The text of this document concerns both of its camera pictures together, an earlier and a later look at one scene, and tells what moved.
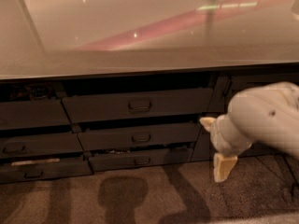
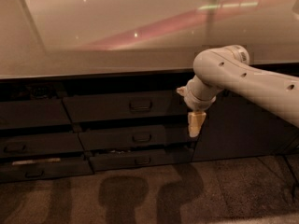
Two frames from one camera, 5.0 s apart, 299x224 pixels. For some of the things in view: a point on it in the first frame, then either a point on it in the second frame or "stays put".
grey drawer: x=44 y=171 stays put
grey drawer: x=45 y=144 stays put
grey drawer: x=146 y=105 stays put
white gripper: x=221 y=134 → x=195 y=103
